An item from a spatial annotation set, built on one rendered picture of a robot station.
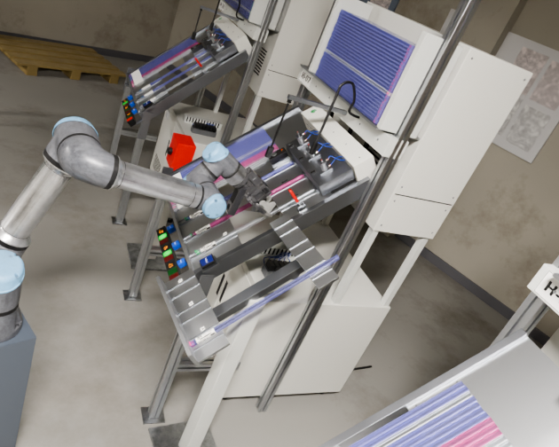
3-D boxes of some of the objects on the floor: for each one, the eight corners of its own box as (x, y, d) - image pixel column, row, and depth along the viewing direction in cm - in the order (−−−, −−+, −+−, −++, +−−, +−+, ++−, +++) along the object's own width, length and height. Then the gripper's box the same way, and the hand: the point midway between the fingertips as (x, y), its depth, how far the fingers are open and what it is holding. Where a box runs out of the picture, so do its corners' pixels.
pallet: (92, 58, 581) (94, 48, 576) (127, 86, 538) (129, 77, 534) (-19, 41, 494) (-18, 29, 489) (11, 74, 452) (13, 62, 447)
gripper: (255, 175, 163) (288, 211, 177) (246, 161, 171) (279, 197, 185) (234, 192, 164) (270, 226, 178) (227, 177, 172) (262, 211, 186)
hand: (266, 214), depth 181 cm, fingers closed, pressing on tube
